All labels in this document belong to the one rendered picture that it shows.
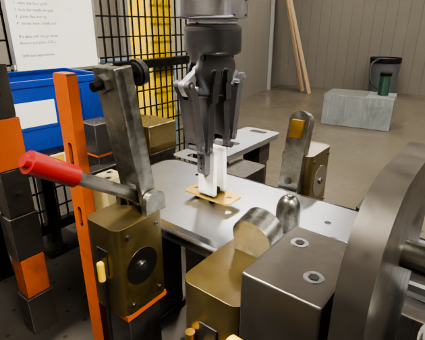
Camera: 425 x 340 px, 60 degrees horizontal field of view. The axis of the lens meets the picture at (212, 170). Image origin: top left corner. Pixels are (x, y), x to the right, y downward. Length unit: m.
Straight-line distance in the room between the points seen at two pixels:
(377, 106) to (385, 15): 3.34
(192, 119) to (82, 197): 0.18
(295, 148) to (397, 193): 0.47
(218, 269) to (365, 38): 7.94
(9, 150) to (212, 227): 0.35
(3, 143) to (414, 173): 0.59
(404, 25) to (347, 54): 1.08
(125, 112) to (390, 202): 0.28
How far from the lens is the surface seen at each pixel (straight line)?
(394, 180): 0.18
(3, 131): 0.66
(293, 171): 0.64
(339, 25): 8.24
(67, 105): 0.48
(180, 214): 0.53
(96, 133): 0.72
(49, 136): 0.77
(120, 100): 0.38
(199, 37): 0.47
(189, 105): 0.47
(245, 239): 0.31
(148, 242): 0.44
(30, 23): 0.96
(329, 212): 0.56
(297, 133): 0.63
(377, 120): 5.12
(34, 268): 0.76
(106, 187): 0.40
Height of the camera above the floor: 1.25
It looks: 22 degrees down
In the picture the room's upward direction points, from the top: straight up
